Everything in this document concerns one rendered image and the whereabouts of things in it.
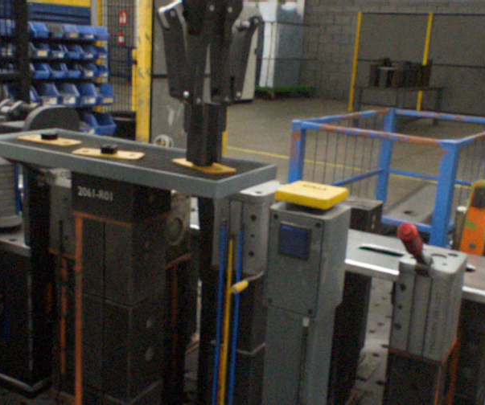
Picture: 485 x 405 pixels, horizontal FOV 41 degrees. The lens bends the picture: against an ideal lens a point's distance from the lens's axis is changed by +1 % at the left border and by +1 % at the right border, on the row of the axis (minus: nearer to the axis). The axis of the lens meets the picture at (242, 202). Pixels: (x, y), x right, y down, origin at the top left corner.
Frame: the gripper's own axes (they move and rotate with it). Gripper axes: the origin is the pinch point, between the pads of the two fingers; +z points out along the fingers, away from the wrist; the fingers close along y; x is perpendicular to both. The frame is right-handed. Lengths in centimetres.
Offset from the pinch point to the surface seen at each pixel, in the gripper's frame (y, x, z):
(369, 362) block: 51, 10, 50
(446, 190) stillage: 195, 86, 46
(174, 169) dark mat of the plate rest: -3.8, 0.6, 4.1
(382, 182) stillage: 286, 187, 73
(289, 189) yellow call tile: 1.4, -13.2, 4.1
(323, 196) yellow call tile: 2.5, -17.2, 4.1
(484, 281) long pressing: 36.5, -17.8, 20.1
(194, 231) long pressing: 15.9, 22.9, 20.6
